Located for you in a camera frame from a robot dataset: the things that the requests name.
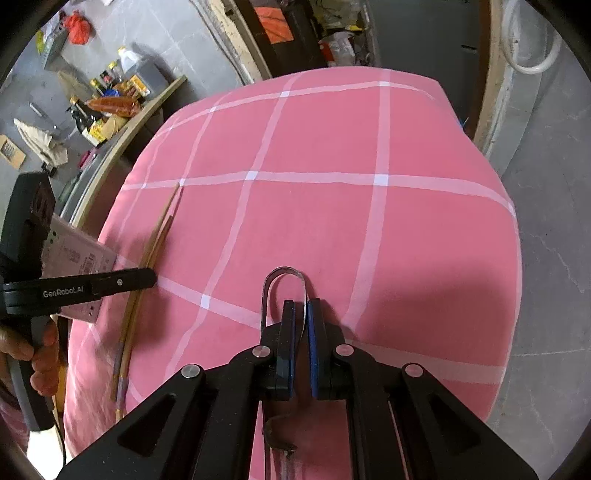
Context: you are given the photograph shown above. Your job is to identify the metal spoon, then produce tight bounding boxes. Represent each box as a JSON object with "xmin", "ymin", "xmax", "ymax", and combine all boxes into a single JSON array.
[{"xmin": 261, "ymin": 266, "xmax": 310, "ymax": 480}]

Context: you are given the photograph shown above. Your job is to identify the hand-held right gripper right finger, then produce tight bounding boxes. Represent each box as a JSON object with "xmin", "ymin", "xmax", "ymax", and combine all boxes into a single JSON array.
[{"xmin": 310, "ymin": 299, "xmax": 539, "ymax": 480}]

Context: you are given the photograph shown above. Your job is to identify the orange bag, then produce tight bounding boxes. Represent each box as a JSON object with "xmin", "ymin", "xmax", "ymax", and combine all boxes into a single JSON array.
[{"xmin": 256, "ymin": 6, "xmax": 294, "ymax": 43}]

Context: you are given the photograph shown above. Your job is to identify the red snack packet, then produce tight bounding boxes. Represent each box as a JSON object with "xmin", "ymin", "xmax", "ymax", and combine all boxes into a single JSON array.
[{"xmin": 87, "ymin": 95, "xmax": 140, "ymax": 117}]

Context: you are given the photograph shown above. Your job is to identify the person's pink garment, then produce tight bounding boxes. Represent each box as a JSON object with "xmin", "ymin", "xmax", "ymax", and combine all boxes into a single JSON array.
[{"xmin": 0, "ymin": 383, "xmax": 28, "ymax": 455}]

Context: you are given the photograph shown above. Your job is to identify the beige cloth rag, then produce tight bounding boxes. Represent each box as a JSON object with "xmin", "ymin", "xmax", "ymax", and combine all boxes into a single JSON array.
[{"xmin": 14, "ymin": 119, "xmax": 69, "ymax": 168}]

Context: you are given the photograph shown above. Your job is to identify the person's left hand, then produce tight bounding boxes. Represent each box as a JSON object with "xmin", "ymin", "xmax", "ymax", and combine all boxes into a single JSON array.
[{"xmin": 0, "ymin": 318, "xmax": 62, "ymax": 398}]

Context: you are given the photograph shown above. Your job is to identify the pink checked tablecloth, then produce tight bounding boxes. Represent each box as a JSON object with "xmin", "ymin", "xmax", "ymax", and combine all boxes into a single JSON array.
[{"xmin": 62, "ymin": 65, "xmax": 525, "ymax": 480}]

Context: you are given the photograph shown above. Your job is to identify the wooden chopstick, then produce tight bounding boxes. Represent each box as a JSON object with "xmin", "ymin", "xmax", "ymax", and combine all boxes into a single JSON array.
[
  {"xmin": 112, "ymin": 184, "xmax": 182, "ymax": 402},
  {"xmin": 116, "ymin": 215, "xmax": 175, "ymax": 420}
]

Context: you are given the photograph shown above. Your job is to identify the large dark vinegar jug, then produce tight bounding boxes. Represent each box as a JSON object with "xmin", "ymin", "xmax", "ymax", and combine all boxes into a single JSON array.
[{"xmin": 117, "ymin": 46, "xmax": 168, "ymax": 90}]

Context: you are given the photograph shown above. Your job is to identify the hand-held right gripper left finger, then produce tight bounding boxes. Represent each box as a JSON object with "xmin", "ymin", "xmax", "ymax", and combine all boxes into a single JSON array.
[{"xmin": 58, "ymin": 300, "xmax": 297, "ymax": 480}]

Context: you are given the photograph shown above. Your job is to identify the perforated metal utensil holder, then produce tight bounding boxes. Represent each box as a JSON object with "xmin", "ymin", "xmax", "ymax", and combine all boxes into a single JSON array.
[{"xmin": 44, "ymin": 215, "xmax": 117, "ymax": 325}]

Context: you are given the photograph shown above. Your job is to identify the white hose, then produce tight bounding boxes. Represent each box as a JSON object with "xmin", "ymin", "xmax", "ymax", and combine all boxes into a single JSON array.
[{"xmin": 502, "ymin": 0, "xmax": 563, "ymax": 75}]

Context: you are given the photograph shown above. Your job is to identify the brown paper bag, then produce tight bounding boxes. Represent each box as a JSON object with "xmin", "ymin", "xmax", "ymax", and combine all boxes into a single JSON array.
[{"xmin": 105, "ymin": 115, "xmax": 131, "ymax": 139}]

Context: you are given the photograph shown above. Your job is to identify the brown cardboard piece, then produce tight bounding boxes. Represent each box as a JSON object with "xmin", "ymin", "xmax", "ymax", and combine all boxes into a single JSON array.
[{"xmin": 0, "ymin": 134, "xmax": 26, "ymax": 172}]

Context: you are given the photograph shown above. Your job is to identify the red hanging cloth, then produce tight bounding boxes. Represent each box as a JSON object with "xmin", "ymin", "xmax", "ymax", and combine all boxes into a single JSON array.
[{"xmin": 65, "ymin": 11, "xmax": 90, "ymax": 45}]

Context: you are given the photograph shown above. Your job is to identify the grey refrigerator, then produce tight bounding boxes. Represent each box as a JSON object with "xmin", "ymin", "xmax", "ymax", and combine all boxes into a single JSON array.
[{"xmin": 369, "ymin": 0, "xmax": 490, "ymax": 139}]

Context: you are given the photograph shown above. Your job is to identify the black cable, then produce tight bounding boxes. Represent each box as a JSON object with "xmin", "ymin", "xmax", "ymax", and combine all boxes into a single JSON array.
[{"xmin": 50, "ymin": 406, "xmax": 68, "ymax": 467}]

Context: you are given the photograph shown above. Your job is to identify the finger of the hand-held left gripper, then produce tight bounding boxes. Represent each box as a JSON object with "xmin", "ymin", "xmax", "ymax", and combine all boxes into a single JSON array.
[{"xmin": 90, "ymin": 268, "xmax": 158, "ymax": 297}]

